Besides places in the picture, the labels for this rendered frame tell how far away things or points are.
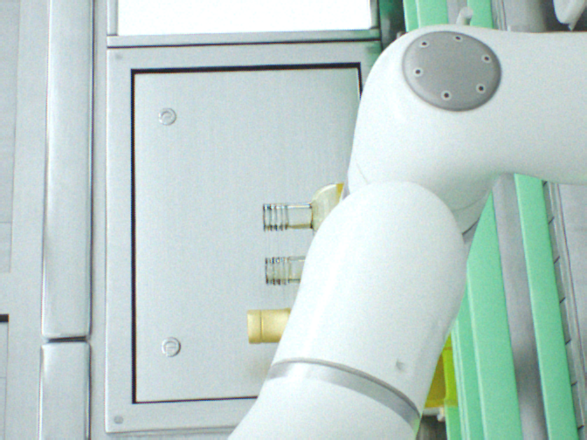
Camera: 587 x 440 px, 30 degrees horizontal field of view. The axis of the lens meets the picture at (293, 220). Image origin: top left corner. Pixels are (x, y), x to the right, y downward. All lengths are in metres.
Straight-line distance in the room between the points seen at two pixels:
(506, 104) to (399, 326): 0.15
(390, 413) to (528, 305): 0.46
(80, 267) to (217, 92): 0.27
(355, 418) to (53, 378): 0.73
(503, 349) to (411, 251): 0.41
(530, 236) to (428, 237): 0.43
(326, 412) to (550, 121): 0.22
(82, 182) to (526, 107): 0.76
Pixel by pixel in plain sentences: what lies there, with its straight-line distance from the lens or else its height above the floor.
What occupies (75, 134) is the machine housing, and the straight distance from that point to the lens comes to 1.33.
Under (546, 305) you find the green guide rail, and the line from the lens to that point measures 1.00.
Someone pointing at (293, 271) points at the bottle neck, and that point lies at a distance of 1.10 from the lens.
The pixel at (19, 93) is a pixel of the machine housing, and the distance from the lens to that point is 1.39.
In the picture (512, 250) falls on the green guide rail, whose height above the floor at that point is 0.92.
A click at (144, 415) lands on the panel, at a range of 1.21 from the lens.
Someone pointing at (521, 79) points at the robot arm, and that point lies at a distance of 0.65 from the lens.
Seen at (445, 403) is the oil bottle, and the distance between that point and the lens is 1.11.
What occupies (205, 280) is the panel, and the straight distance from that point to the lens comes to 1.25.
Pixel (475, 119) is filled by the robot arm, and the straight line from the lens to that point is 0.63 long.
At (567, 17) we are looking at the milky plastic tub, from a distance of 1.12.
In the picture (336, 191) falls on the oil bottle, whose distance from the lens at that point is 1.12.
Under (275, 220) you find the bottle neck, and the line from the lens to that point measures 1.12.
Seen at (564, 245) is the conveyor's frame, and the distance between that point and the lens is 1.01.
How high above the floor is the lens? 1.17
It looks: 3 degrees down
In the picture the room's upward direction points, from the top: 92 degrees counter-clockwise
